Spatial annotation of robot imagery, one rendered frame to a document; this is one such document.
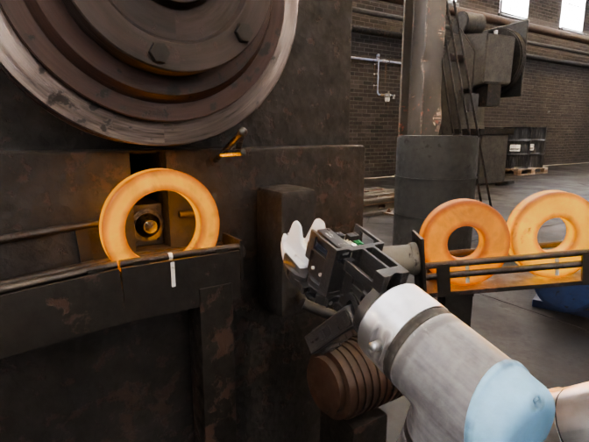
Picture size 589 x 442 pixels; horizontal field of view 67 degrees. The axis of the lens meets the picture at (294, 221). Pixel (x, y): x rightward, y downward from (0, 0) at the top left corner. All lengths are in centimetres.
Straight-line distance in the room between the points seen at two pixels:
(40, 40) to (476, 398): 61
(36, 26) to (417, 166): 285
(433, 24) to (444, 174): 210
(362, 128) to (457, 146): 580
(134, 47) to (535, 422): 56
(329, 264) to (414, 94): 461
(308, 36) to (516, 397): 80
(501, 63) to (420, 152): 558
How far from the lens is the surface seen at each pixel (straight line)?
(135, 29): 61
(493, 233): 86
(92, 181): 78
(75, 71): 66
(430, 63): 492
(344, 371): 78
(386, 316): 45
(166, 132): 70
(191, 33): 65
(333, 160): 97
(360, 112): 894
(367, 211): 501
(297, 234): 58
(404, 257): 82
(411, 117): 506
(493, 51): 856
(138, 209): 83
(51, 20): 65
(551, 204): 89
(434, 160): 324
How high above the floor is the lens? 90
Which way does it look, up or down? 11 degrees down
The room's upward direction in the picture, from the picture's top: straight up
